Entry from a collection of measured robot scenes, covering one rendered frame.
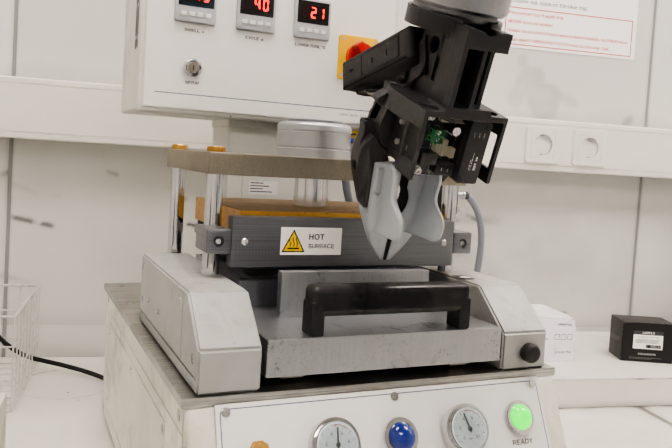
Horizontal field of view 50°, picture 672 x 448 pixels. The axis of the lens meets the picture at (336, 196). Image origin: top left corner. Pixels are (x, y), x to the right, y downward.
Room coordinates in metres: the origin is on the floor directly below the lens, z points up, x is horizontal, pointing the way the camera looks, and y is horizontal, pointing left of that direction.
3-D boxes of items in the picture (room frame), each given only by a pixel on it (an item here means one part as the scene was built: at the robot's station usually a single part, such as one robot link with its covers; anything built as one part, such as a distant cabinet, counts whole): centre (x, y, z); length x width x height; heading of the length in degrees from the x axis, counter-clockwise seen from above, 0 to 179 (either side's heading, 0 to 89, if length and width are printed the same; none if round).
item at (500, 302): (0.75, -0.13, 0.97); 0.26 x 0.05 x 0.07; 25
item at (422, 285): (0.59, -0.05, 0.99); 0.15 x 0.02 x 0.04; 115
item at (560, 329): (1.22, -0.29, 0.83); 0.23 x 0.12 x 0.07; 104
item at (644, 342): (1.24, -0.55, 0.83); 0.09 x 0.06 x 0.07; 88
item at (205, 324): (0.64, 0.12, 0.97); 0.25 x 0.05 x 0.07; 25
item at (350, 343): (0.72, 0.01, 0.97); 0.30 x 0.22 x 0.08; 25
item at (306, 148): (0.80, 0.02, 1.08); 0.31 x 0.24 x 0.13; 115
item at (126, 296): (0.79, 0.04, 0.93); 0.46 x 0.35 x 0.01; 25
